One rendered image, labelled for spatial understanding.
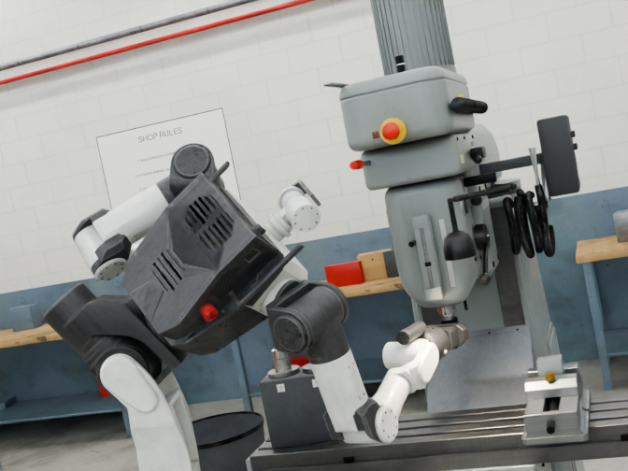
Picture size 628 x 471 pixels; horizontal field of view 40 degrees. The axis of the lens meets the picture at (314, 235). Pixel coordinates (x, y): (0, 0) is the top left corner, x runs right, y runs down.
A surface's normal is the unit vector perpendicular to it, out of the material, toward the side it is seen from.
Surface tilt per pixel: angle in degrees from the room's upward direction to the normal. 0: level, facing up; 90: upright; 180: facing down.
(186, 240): 75
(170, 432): 115
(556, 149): 90
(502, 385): 45
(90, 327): 90
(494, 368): 64
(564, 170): 90
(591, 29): 90
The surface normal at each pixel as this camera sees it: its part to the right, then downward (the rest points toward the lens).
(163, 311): -0.54, -0.10
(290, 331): -0.58, 0.37
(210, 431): 0.22, -0.04
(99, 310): -0.02, 0.07
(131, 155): -0.30, 0.13
